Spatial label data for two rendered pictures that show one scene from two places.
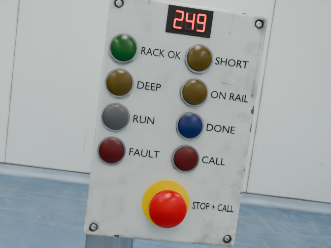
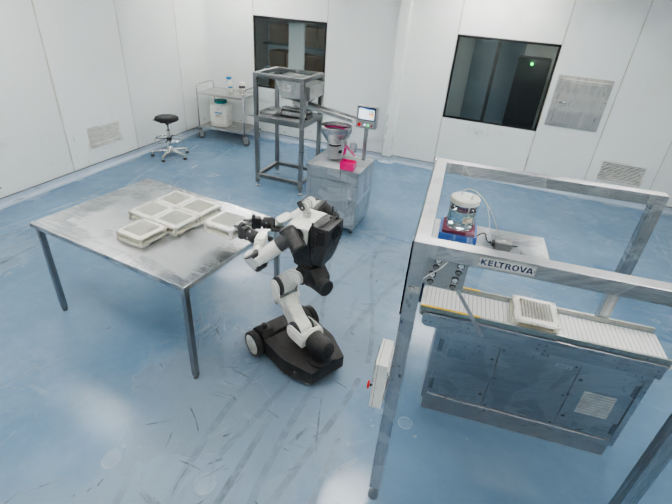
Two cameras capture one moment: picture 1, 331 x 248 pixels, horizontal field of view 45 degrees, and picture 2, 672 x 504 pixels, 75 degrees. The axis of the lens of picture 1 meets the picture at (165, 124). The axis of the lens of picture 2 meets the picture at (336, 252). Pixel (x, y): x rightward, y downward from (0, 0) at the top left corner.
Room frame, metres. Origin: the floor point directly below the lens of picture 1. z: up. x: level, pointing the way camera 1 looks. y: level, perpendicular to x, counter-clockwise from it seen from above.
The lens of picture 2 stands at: (0.71, -1.40, 2.44)
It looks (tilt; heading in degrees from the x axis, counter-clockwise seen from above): 31 degrees down; 110
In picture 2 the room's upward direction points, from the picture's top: 5 degrees clockwise
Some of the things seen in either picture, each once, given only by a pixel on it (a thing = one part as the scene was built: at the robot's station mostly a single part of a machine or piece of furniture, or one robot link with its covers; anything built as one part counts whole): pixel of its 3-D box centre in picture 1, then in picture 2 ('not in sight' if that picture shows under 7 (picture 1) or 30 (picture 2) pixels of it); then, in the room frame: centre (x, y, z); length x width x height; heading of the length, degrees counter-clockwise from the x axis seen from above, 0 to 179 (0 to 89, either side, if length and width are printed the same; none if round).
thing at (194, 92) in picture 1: (194, 92); not in sight; (0.42, -0.03, 1.04); 0.03 x 0.01 x 0.03; 97
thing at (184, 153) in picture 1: (185, 158); not in sight; (0.42, -0.03, 0.96); 0.03 x 0.01 x 0.03; 97
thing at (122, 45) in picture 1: (123, 47); not in sight; (0.41, 0.05, 1.07); 0.03 x 0.01 x 0.03; 97
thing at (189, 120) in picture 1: (190, 125); not in sight; (0.42, -0.03, 1.00); 0.03 x 0.01 x 0.03; 97
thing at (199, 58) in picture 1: (199, 58); not in sight; (0.42, -0.03, 1.07); 0.03 x 0.01 x 0.03; 97
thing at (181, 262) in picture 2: not in sight; (162, 223); (-1.58, 0.89, 0.80); 1.50 x 1.10 x 0.04; 175
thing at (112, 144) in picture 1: (111, 150); not in sight; (0.41, 0.05, 0.96); 0.03 x 0.01 x 0.03; 97
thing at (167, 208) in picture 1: (166, 204); not in sight; (0.42, -0.01, 0.91); 0.04 x 0.04 x 0.04; 7
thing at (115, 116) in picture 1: (115, 117); not in sight; (0.41, 0.05, 1.00); 0.03 x 0.01 x 0.03; 97
